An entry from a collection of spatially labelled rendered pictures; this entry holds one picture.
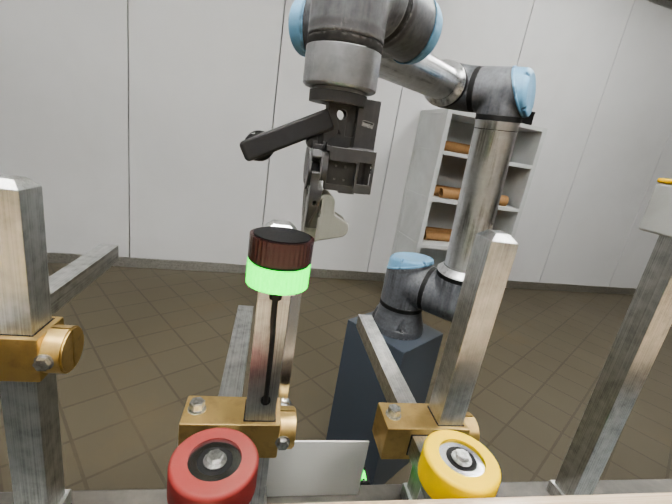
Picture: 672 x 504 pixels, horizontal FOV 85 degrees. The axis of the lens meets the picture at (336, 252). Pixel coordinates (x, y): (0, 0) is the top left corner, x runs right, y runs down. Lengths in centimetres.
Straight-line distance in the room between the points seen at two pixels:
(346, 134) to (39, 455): 51
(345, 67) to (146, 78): 271
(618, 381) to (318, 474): 45
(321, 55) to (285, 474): 55
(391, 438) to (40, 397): 40
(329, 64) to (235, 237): 277
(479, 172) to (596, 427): 65
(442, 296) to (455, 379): 68
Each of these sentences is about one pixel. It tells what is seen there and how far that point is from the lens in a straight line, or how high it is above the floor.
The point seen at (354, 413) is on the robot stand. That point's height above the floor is 27.
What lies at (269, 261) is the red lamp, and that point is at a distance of 32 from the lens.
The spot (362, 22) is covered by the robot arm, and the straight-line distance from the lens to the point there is 46.
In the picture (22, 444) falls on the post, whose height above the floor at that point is 83.
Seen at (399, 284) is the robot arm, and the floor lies 79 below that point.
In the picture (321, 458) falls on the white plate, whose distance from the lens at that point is 60.
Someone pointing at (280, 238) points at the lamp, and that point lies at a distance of 33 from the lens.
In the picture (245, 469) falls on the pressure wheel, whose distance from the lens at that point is 40.
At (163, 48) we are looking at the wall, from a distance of 311.
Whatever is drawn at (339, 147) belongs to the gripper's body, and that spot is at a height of 119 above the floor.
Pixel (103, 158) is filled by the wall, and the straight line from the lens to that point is 319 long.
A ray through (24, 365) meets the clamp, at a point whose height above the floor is 94.
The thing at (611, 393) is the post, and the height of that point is 92.
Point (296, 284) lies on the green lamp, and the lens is 34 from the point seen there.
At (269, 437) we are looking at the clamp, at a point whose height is 85.
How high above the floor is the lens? 120
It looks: 17 degrees down
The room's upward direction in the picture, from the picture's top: 9 degrees clockwise
